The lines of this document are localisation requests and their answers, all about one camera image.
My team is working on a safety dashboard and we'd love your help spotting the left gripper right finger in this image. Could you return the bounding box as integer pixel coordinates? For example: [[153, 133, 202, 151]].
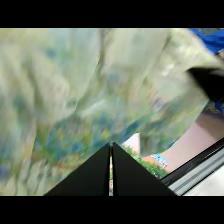
[[111, 142, 177, 196]]

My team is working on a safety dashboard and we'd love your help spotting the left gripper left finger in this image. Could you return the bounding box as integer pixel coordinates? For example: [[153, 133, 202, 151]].
[[44, 142, 111, 196]]

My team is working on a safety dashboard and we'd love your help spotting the green patterned shirt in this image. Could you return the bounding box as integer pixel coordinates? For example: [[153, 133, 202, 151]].
[[0, 28, 224, 196]]

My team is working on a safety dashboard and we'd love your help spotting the bright blue garment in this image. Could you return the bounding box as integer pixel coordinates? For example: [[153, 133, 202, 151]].
[[188, 28, 224, 55]]

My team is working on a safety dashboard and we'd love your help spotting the silver frame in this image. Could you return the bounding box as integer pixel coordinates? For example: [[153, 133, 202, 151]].
[[166, 146, 224, 196]]

